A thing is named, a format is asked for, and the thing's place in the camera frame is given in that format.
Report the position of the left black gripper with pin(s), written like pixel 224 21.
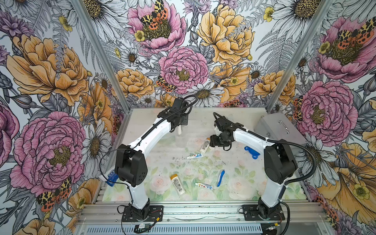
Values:
pixel 185 119

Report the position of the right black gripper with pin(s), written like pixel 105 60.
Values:
pixel 214 142

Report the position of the white bottle yellow cap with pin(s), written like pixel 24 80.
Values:
pixel 205 146

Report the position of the toothpaste tube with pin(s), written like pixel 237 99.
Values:
pixel 195 156
pixel 202 185

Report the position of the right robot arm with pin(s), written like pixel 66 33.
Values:
pixel 279 162

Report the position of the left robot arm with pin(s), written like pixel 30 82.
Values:
pixel 130 165

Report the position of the clear plastic cup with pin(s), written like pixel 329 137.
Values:
pixel 179 130

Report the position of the blue toothbrush case right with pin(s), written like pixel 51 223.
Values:
pixel 220 178

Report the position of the blue lid lower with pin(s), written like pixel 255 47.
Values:
pixel 252 152

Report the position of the silver metal case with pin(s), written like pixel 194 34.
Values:
pixel 277 126

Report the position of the white bottle near front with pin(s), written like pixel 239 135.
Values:
pixel 177 184

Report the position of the blue white packet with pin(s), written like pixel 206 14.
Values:
pixel 110 177

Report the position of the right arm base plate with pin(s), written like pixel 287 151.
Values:
pixel 260 213

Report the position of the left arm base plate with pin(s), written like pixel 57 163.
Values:
pixel 152 213

